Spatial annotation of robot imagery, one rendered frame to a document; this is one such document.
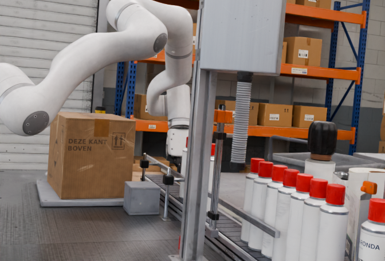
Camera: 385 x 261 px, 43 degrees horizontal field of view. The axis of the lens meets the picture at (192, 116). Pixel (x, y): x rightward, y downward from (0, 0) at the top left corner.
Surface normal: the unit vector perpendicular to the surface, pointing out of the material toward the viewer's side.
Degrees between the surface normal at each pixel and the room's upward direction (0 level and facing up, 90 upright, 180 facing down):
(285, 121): 91
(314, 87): 90
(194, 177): 90
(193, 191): 90
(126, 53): 139
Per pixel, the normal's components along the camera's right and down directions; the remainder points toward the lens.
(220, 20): -0.25, 0.03
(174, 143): 0.26, -0.29
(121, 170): 0.42, 0.08
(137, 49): 0.01, 0.77
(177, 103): -0.05, -0.27
